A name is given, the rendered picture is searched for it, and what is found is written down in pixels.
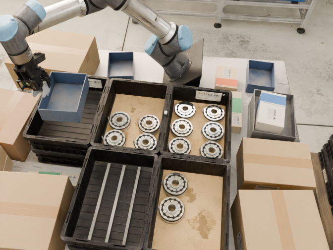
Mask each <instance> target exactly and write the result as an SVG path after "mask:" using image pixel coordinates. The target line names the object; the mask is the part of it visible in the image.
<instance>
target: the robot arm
mask: <svg viewBox="0 0 333 250"><path fill-rule="evenodd" d="M108 6H109V7H110V8H112V9H113V10H115V11H119V10H121V11H122V12H124V13H125V14H126V15H128V16H129V17H131V18H132V19H133V20H135V21H136V22H137V23H139V24H140V25H142V26H143V27H144V28H146V29H147V30H149V31H150V32H151V33H153V35H152V36H151V37H150V38H149V39H148V41H147V43H146V45H145V48H144V50H145V52H146V53H147V54H148V56H150V57H151V58H153V59H154V60H155V61H156V62H157V63H158V64H159V65H161V66H162V67H163V69H164V71H165V72H166V74H167V76H168V77H170V78H176V77H178V76H180V75H181V74H182V73H183V72H184V71H185V70H186V68H187V66H188V64H189V57H188V56H187V55H186V54H183V53H181V52H185V51H186V50H188V49H190V48H191V46H192V44H193V36H192V33H191V31H190V29H189V28H188V27H187V26H186V25H180V26H178V25H177V24H175V23H174V22H167V21H166V20H165V19H164V18H162V17H161V16H160V15H159V14H157V13H156V12H155V11H153V10H152V9H151V8H150V7H148V6H147V5H146V4H145V3H143V2H142V1H141V0H63V1H61V2H58V3H55V4H52V5H49V6H47V7H43V6H42V5H41V4H40V3H39V2H37V1H35V0H29V1H27V2H26V3H24V4H23V6H22V7H21V8H20V9H19V10H18V11H17V12H16V13H15V14H14V15H13V16H11V15H1V16H0V43H1V45H2V46H3V48H4V50H5V51H6V53H7V55H8V57H9V58H10V60H11V61H12V63H13V64H14V65H15V67H14V69H13V70H14V71H15V73H16V75H17V76H18V79H17V81H16V82H17V83H18V85H19V87H20V88H21V90H22V91H23V90H24V88H29V89H33V92H32V95H33V97H36V96H37V95H38V94H39V93H40V94H42V96H43V97H44V98H45V96H48V95H49V93H50V89H51V78H50V76H49V75H48V73H47V72H45V70H44V69H43V68H42V67H41V66H38V64H39V63H41V62H43V61H44V60H46V57H45V53H34V54H33V53H32V51H31V49H30V47H29V45H28V43H27V41H26V37H28V36H31V35H33V34H35V33H38V32H40V31H43V30H45V29H48V28H50V27H53V26H55V25H58V24H60V23H62V22H65V21H67V20H70V19H72V18H75V17H77V16H79V17H83V16H86V15H89V14H92V13H95V12H98V11H100V10H103V9H105V8H106V7H108ZM19 82H21V83H22V84H23V86H22V87H21V86H20V84H19Z"/></svg>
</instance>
